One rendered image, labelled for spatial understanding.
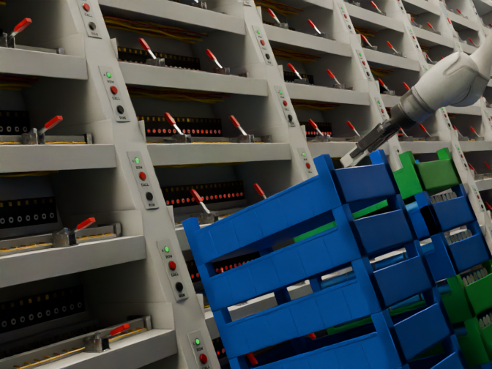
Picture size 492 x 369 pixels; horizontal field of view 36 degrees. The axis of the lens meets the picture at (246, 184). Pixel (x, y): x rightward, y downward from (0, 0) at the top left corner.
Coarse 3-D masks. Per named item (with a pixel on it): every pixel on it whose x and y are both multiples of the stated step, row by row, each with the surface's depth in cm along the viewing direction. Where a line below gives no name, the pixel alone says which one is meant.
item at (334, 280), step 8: (464, 232) 150; (448, 240) 142; (456, 240) 145; (424, 248) 141; (432, 248) 140; (392, 256) 145; (400, 256) 144; (408, 256) 143; (376, 264) 147; (384, 264) 146; (352, 272) 150; (328, 280) 154; (336, 280) 152; (344, 280) 151
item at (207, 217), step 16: (176, 192) 189; (192, 192) 172; (208, 192) 200; (224, 192) 206; (240, 192) 213; (176, 208) 187; (192, 208) 193; (208, 208) 198; (224, 208) 201; (240, 208) 190; (176, 224) 168; (208, 224) 166
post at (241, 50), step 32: (192, 0) 224; (224, 0) 218; (224, 32) 219; (224, 64) 219; (256, 96) 214; (288, 96) 219; (224, 128) 221; (256, 128) 215; (288, 128) 212; (288, 160) 210; (256, 192) 216
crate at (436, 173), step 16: (400, 160) 141; (448, 160) 154; (400, 176) 142; (416, 176) 140; (432, 176) 145; (448, 176) 151; (400, 192) 142; (416, 192) 140; (432, 192) 149; (368, 208) 146; (384, 208) 147; (336, 224) 150
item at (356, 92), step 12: (288, 72) 263; (288, 84) 222; (300, 84) 228; (312, 84) 277; (336, 84) 258; (348, 84) 275; (360, 84) 272; (300, 96) 228; (312, 96) 234; (324, 96) 241; (336, 96) 248; (348, 96) 256; (360, 96) 264; (300, 108) 260; (312, 108) 268; (324, 108) 268
